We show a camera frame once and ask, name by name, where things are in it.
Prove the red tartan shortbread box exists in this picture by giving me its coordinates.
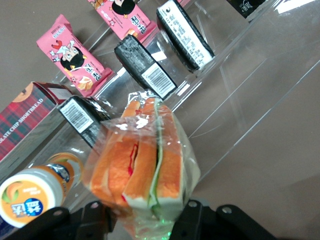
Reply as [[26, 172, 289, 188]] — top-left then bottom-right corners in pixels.
[[0, 81, 75, 162]]

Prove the plastic-wrapped triangle sandwich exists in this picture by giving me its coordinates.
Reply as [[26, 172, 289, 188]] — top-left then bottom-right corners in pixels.
[[83, 90, 202, 240]]

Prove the small black snack box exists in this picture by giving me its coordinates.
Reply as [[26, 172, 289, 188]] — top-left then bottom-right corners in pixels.
[[56, 95, 113, 149], [156, 0, 216, 73], [114, 34, 178, 101], [226, 0, 267, 19]]

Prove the clear acrylic tiered display stand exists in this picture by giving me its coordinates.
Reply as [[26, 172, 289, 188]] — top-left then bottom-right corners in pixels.
[[0, 0, 320, 216]]

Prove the orange-lid gum bottle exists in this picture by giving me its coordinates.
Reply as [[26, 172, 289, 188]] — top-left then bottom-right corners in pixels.
[[0, 152, 85, 229]]

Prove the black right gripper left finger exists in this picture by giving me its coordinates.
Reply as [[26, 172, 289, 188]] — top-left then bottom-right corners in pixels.
[[0, 201, 117, 240]]

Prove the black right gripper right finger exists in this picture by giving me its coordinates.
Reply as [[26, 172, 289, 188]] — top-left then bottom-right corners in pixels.
[[169, 197, 278, 240]]

